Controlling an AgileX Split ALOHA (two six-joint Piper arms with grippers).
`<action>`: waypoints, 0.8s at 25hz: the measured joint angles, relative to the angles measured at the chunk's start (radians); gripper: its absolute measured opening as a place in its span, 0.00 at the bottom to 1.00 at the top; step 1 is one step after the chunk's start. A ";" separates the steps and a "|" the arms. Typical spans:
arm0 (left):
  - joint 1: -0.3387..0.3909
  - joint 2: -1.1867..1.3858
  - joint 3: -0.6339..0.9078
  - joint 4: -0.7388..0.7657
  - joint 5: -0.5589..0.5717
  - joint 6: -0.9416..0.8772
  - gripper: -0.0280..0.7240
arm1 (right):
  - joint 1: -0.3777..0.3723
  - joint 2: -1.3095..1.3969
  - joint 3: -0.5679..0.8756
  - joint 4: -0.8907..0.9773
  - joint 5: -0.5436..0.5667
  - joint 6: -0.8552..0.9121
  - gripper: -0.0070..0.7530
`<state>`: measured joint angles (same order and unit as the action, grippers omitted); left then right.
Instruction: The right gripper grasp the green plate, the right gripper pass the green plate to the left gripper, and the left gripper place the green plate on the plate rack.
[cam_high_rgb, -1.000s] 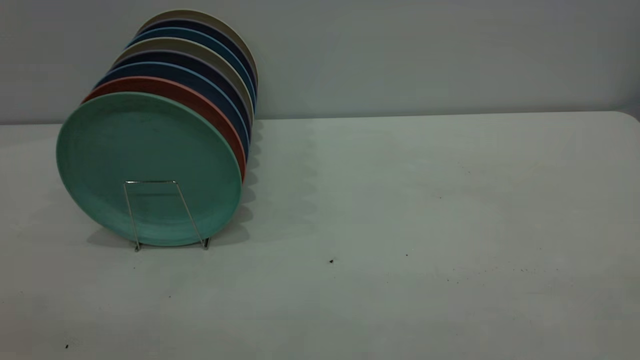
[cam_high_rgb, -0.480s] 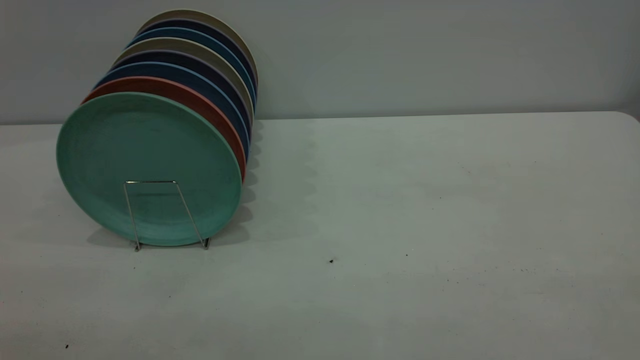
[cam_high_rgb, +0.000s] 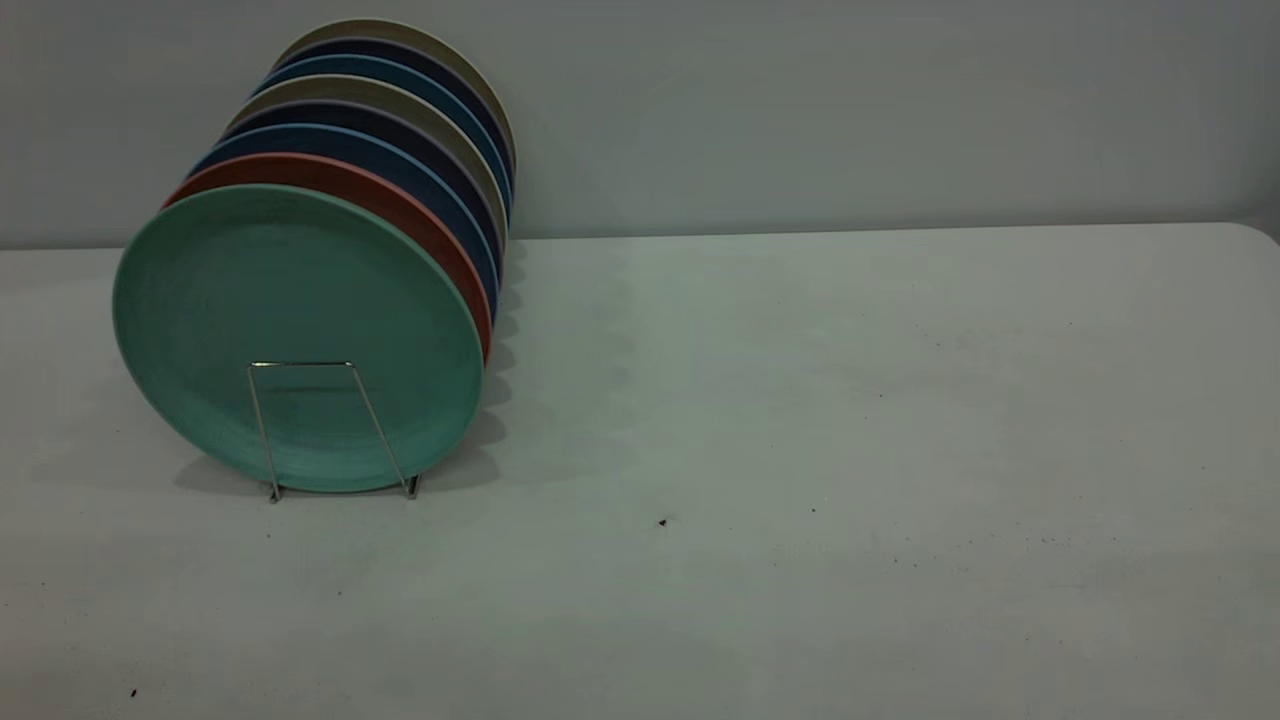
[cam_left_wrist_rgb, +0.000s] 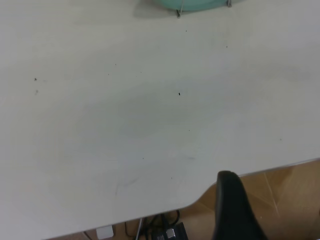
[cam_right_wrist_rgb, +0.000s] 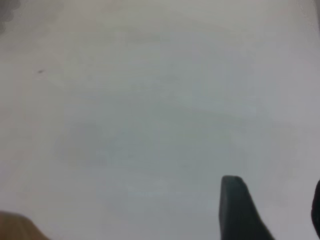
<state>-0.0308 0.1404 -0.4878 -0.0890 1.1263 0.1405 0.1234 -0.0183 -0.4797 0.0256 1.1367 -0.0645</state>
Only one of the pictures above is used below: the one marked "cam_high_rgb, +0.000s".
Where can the green plate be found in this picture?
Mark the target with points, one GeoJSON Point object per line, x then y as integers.
{"type": "Point", "coordinates": [290, 340]}

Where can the pink plate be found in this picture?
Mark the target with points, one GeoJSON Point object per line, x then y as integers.
{"type": "Point", "coordinates": [330, 172]}

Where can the blue plate light rim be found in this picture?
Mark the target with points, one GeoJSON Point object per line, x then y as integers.
{"type": "Point", "coordinates": [330, 140]}

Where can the dark purple plate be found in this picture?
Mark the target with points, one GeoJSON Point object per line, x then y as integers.
{"type": "Point", "coordinates": [390, 48]}
{"type": "Point", "coordinates": [340, 113]}

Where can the teal blue plate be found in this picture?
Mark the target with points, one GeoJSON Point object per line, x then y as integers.
{"type": "Point", "coordinates": [370, 68]}

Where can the beige plate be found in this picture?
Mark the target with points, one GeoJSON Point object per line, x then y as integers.
{"type": "Point", "coordinates": [340, 88]}
{"type": "Point", "coordinates": [380, 27]}

